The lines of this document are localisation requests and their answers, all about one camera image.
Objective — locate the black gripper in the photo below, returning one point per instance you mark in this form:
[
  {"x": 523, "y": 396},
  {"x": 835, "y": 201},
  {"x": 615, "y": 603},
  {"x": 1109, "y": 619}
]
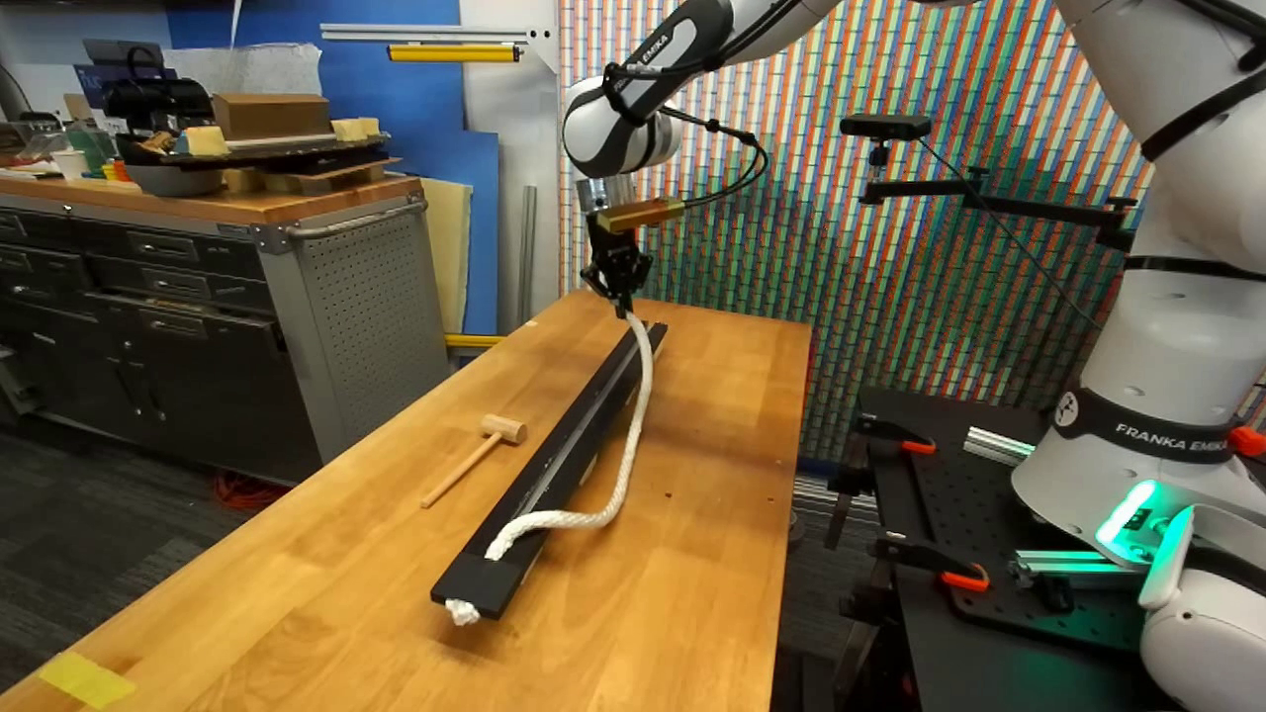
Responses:
[{"x": 619, "y": 266}]

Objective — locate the long black board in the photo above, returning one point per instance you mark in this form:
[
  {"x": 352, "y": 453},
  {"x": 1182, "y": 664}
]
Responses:
[{"x": 490, "y": 572}]

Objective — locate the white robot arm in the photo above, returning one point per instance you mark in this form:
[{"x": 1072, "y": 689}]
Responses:
[{"x": 1142, "y": 449}]

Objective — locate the small wooden mallet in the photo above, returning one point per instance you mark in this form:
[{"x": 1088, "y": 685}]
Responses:
[{"x": 495, "y": 432}]

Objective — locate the yellow level bar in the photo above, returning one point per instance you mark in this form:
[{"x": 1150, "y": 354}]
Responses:
[{"x": 454, "y": 51}]

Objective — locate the grey tool cabinet wood top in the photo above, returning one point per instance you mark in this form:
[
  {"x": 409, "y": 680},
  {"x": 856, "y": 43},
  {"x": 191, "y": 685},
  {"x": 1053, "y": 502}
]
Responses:
[{"x": 250, "y": 309}]

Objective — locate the black mounting plate with clamps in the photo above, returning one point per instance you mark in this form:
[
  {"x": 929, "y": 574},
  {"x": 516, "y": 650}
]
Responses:
[{"x": 1009, "y": 644}]

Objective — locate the yellow tape patch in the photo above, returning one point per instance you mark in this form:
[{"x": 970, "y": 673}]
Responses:
[{"x": 83, "y": 680}]

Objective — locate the black camera on boom arm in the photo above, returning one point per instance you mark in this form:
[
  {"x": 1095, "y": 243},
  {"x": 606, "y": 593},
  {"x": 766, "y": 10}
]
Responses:
[{"x": 1109, "y": 222}]

